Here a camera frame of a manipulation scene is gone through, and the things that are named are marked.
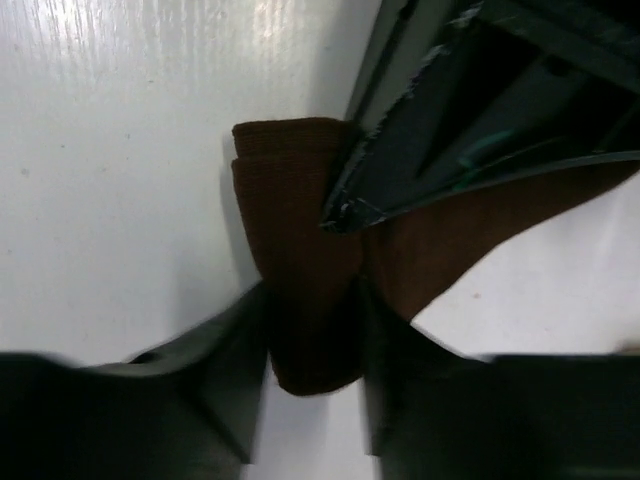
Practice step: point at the dark brown striped sock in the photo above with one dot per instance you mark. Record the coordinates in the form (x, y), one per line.
(280, 176)

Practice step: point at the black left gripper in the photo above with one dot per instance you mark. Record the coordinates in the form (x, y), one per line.
(454, 96)

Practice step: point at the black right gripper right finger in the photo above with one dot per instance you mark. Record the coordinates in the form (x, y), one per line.
(433, 414)

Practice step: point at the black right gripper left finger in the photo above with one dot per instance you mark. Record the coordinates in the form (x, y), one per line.
(186, 409)

